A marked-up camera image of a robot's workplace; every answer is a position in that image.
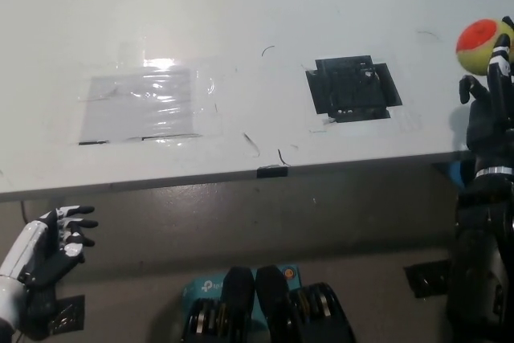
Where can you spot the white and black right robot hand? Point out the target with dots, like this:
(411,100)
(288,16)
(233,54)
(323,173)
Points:
(490,130)

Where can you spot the blue object under table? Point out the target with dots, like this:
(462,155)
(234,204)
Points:
(459,174)

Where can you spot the teal router box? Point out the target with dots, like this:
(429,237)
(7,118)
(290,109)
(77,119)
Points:
(201,288)

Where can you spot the large black floor tape patch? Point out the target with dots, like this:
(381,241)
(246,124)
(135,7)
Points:
(427,278)

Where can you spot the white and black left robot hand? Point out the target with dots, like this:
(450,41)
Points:
(48,250)

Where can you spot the black tape square patch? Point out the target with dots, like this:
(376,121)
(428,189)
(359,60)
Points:
(349,90)

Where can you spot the small black tape strip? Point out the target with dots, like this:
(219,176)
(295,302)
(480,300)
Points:
(272,172)

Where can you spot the clear plastic sheet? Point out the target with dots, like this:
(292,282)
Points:
(138,106)

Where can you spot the orange and yellow tennis ball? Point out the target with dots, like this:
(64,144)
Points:
(478,47)

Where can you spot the small black floor tape patch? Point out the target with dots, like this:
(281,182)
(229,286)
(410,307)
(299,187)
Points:
(70,315)

